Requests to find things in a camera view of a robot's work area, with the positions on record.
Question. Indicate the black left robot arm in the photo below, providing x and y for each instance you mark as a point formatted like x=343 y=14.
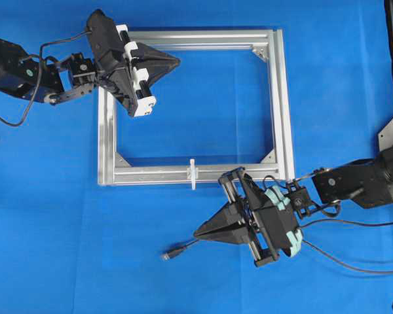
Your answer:
x=41 y=79

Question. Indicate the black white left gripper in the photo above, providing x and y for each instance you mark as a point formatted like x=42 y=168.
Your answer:
x=112 y=50

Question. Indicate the silver aluminium extrusion frame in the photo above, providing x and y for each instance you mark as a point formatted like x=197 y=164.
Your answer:
x=268 y=45

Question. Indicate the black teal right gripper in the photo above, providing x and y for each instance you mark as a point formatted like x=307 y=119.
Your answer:
x=262 y=219

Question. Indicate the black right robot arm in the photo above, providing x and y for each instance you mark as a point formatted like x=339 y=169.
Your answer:
x=367 y=182

